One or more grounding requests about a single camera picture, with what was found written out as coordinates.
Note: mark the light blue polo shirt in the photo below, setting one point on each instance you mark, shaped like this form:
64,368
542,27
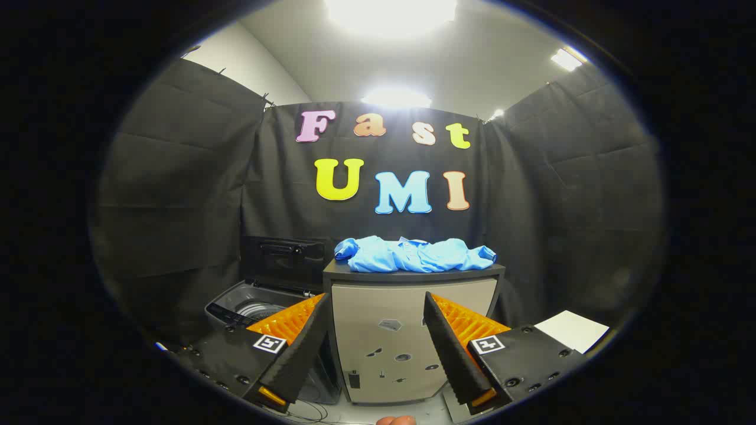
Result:
413,255

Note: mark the beige cabinet with dark top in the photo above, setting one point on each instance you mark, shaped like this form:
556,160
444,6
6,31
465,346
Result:
384,313

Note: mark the grey washing machine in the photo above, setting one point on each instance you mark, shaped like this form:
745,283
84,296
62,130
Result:
236,301

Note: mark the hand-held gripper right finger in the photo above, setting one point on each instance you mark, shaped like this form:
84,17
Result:
452,348

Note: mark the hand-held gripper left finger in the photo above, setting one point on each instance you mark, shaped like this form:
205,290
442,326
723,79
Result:
301,348

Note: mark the large ceiling light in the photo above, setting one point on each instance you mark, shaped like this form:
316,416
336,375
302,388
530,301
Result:
390,12

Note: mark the black backdrop cloth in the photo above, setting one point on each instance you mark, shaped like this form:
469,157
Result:
177,177

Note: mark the white paper sheet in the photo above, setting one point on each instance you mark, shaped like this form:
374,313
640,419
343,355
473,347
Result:
570,330

